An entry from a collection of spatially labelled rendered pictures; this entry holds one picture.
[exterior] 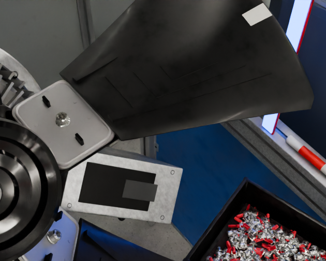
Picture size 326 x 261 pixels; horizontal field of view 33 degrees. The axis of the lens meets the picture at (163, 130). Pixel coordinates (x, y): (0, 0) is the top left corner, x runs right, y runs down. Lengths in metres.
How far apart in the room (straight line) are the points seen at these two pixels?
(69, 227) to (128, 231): 1.20
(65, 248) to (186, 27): 0.25
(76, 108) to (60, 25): 1.00
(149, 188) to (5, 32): 0.84
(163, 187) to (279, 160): 0.30
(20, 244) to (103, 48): 0.22
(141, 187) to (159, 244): 1.09
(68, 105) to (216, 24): 0.18
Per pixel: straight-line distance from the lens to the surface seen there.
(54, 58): 1.59
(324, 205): 0.93
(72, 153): 0.51
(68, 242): 0.57
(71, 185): 0.64
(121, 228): 1.78
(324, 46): 1.00
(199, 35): 0.59
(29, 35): 1.49
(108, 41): 0.58
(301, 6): 0.73
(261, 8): 0.63
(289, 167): 0.93
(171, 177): 0.69
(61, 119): 0.52
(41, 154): 0.46
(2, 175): 0.46
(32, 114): 0.54
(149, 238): 1.76
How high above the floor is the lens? 1.61
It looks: 55 degrees down
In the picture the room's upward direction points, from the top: 1 degrees clockwise
